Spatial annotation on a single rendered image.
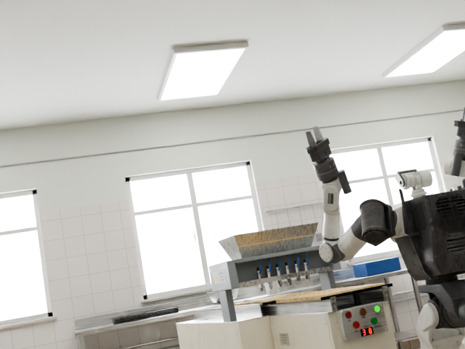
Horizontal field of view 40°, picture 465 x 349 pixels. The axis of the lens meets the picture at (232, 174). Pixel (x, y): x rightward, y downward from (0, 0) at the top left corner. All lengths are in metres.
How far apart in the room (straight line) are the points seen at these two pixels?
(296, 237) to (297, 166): 3.38
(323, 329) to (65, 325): 3.93
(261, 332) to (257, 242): 0.51
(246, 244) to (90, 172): 3.35
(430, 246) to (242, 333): 1.54
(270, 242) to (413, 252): 1.48
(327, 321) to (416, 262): 0.76
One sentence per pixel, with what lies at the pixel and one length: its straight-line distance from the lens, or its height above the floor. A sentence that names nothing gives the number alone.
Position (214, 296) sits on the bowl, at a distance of 6.28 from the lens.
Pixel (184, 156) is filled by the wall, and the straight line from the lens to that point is 6.90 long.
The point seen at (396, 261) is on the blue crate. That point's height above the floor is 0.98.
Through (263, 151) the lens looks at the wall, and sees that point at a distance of 7.11.
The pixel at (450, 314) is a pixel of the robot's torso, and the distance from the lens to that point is 2.44.
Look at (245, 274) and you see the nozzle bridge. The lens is 3.73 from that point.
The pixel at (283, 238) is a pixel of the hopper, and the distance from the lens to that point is 3.81.
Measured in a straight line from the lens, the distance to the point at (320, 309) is 3.13.
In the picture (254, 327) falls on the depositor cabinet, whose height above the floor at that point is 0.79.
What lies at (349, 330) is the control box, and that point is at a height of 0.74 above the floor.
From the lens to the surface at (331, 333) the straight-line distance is 3.07.
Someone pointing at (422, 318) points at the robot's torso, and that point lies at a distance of 2.57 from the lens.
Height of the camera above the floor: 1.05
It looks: 10 degrees up
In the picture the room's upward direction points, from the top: 10 degrees counter-clockwise
